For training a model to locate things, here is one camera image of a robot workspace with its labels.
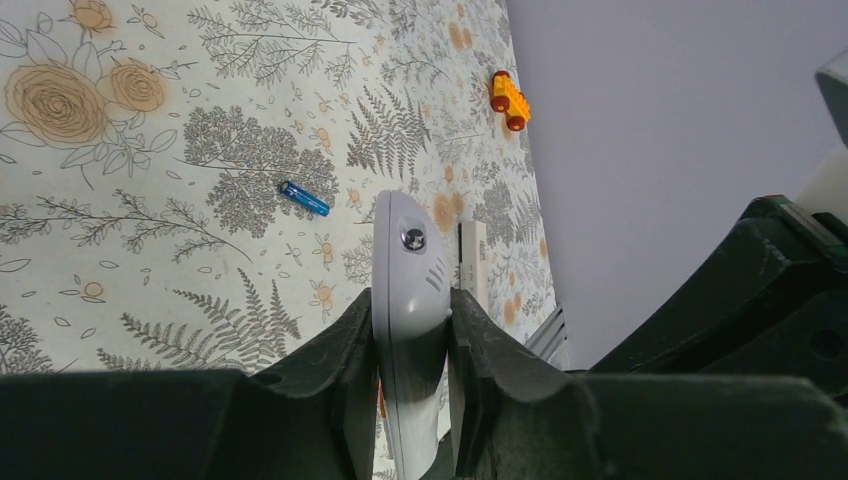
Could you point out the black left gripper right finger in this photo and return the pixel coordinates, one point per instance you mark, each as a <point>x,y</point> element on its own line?
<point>514,416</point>

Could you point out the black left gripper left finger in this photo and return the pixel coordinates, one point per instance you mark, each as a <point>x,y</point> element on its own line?
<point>311,415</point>

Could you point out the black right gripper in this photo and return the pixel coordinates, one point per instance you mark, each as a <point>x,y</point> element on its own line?
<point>771,299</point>

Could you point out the white air conditioner remote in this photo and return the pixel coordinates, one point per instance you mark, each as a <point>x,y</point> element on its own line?
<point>410,305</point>

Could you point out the blue battery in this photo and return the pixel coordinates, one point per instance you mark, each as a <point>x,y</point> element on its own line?
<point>298,194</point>

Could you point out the long white rectangular remote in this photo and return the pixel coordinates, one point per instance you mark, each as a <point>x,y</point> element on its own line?
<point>473,261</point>

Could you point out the floral patterned table mat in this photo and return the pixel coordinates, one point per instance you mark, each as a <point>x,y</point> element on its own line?
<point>142,144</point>

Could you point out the yellow toy car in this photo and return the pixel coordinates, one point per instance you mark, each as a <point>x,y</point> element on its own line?
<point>506,98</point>

